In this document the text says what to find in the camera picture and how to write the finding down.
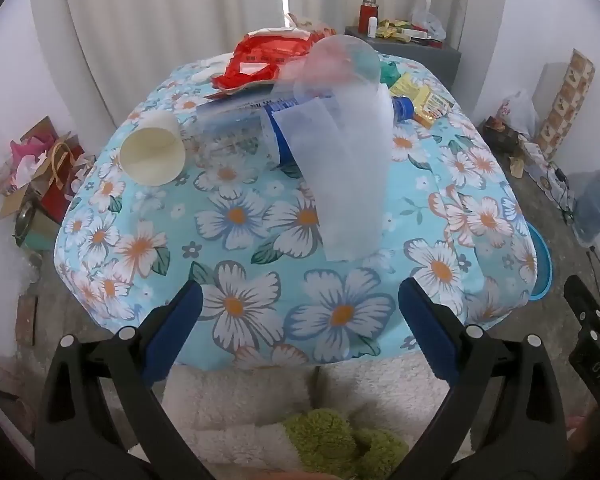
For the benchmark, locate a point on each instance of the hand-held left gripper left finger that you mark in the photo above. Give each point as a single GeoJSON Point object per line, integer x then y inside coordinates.
{"type": "Point", "coordinates": [174, 330]}

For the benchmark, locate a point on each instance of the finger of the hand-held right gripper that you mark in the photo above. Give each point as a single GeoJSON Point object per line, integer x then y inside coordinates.
{"type": "Point", "coordinates": [587, 305]}

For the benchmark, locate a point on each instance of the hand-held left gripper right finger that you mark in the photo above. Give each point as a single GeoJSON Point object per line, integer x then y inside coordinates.
{"type": "Point", "coordinates": [430, 332]}

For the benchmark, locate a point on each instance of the clear plastic bottle blue label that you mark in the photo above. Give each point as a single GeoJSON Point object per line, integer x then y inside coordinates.
{"type": "Point", "coordinates": [230, 132]}

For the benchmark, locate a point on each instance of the red and white paper bag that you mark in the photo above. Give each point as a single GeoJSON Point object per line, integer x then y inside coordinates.
{"type": "Point", "coordinates": [260, 55]}

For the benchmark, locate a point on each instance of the blue floral tablecloth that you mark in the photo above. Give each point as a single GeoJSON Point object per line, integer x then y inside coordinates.
{"type": "Point", "coordinates": [260, 305]}

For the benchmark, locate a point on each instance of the blue water jug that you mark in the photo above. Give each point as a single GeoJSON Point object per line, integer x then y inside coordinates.
{"type": "Point", "coordinates": [597, 205]}

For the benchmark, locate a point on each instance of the green fluffy fabric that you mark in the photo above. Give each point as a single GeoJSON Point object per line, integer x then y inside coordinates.
{"type": "Point", "coordinates": [330, 435]}

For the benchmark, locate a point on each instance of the brown cardboard piece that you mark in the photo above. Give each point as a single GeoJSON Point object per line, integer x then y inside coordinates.
{"type": "Point", "coordinates": [27, 320]}

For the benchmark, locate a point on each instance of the cream paper cup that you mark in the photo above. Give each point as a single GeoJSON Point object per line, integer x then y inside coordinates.
{"type": "Point", "coordinates": [152, 155]}

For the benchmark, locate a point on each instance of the red gift bag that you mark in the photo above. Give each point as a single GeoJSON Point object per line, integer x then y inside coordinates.
{"type": "Point", "coordinates": [62, 180]}

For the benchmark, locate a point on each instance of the gift bags on floor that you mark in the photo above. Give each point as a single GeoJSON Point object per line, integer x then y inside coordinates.
{"type": "Point", "coordinates": [27, 210]}

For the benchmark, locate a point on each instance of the clear plastic cup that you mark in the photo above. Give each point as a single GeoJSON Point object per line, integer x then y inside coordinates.
{"type": "Point", "coordinates": [350, 160]}

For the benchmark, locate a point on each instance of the dark brown handbag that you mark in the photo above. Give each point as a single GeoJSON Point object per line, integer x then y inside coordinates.
{"type": "Point", "coordinates": [500, 136]}

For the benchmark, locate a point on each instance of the patterned paper roll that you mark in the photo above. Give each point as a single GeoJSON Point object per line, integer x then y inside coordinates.
{"type": "Point", "coordinates": [567, 105]}

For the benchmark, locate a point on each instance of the white plastic bag red print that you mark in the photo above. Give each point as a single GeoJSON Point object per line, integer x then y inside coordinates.
{"type": "Point", "coordinates": [519, 112]}

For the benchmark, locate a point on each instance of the yellow and orange snack packet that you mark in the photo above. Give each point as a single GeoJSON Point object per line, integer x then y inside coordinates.
{"type": "Point", "coordinates": [432, 105]}

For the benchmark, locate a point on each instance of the pink tissue paper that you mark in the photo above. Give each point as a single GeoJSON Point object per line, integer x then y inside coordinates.
{"type": "Point", "coordinates": [25, 150]}

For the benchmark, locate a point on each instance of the teal crumpled plastic bag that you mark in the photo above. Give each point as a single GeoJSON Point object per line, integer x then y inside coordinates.
{"type": "Point", "coordinates": [391, 72]}

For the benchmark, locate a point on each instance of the grey cabinet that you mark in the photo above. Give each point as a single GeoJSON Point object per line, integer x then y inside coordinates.
{"type": "Point", "coordinates": [430, 62]}

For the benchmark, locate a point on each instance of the small white bottle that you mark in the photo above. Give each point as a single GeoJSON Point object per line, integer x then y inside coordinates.
{"type": "Point", "coordinates": [373, 28]}

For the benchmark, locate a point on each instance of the red thermos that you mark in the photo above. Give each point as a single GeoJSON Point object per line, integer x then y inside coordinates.
{"type": "Point", "coordinates": [365, 12]}

